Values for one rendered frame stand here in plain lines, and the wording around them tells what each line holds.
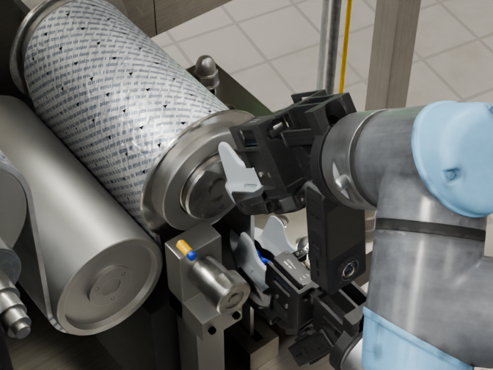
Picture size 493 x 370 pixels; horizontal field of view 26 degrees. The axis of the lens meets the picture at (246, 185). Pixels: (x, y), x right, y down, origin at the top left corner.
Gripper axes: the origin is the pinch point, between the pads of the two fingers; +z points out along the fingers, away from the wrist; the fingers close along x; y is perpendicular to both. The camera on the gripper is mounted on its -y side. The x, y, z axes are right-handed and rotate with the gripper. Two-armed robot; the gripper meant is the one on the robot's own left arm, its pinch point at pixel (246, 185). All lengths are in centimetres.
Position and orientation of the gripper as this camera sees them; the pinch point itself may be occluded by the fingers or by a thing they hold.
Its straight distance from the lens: 100.2
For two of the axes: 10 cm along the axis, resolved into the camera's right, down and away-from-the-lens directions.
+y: -3.9, -9.0, -2.1
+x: -7.9, 4.5, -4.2
